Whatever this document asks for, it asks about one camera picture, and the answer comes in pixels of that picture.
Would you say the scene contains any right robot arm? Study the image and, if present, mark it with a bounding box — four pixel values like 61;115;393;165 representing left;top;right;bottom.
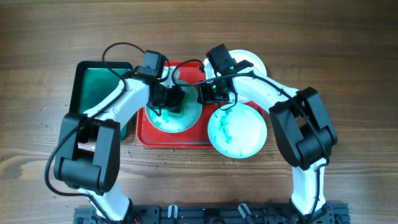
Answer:
198;44;338;223

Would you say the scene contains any left black cable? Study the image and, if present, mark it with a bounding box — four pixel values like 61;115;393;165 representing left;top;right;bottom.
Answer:
44;42;170;223

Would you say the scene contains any dark green plastic tray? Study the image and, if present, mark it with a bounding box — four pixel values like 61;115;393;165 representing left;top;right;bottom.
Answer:
60;61;132;138

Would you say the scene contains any white plate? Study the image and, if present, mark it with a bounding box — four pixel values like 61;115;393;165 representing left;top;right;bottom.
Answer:
146;80;203;133
203;44;267;103
208;103;267;159

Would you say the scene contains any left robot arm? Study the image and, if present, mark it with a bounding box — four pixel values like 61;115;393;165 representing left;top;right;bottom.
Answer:
45;50;183;223

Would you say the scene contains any green sponge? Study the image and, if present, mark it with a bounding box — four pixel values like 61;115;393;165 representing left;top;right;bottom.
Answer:
161;90;185;113

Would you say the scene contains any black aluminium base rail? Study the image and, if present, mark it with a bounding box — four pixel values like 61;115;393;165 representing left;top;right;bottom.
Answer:
73;202;351;224

